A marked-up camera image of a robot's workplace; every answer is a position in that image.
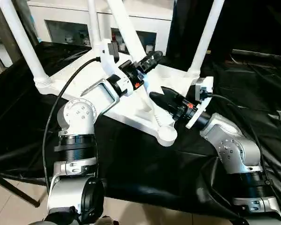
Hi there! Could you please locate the white glass-door cabinet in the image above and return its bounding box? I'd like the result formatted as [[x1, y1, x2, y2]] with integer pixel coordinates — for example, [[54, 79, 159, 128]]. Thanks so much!
[[27, 0, 173, 56]]

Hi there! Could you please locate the black work mat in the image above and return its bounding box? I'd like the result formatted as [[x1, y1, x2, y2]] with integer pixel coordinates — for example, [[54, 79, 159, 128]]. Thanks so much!
[[0, 41, 281, 222]]

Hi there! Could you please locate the grey curtain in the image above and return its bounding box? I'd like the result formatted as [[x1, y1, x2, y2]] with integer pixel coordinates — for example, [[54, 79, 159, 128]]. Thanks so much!
[[0, 0, 39, 73]]

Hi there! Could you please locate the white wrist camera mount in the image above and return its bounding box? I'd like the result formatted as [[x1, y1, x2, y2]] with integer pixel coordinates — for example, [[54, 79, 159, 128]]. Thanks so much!
[[185, 75, 214, 129], [99, 38, 133, 97]]

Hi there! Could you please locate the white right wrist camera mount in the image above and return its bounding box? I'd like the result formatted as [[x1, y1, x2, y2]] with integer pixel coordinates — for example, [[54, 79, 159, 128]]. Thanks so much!
[[185, 75, 214, 129]]

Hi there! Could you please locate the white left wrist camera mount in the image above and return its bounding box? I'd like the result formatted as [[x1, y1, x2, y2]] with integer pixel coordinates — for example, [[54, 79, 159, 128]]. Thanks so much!
[[99, 38, 133, 97]]

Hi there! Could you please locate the white plastic table top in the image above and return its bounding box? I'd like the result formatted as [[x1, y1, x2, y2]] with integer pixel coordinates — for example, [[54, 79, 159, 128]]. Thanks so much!
[[34, 44, 201, 148]]

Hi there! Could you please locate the white plastic table leg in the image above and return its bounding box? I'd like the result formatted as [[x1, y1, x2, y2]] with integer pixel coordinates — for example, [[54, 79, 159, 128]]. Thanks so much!
[[0, 0, 52, 95], [86, 0, 103, 51], [106, 0, 170, 129], [186, 0, 226, 80]]

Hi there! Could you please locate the black cabinet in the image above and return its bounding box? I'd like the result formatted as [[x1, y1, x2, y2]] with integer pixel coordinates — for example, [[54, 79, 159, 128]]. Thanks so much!
[[170, 0, 281, 59]]

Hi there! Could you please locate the black metal stand bar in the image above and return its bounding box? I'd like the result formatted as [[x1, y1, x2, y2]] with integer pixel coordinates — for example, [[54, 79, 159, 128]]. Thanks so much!
[[0, 174, 41, 209]]

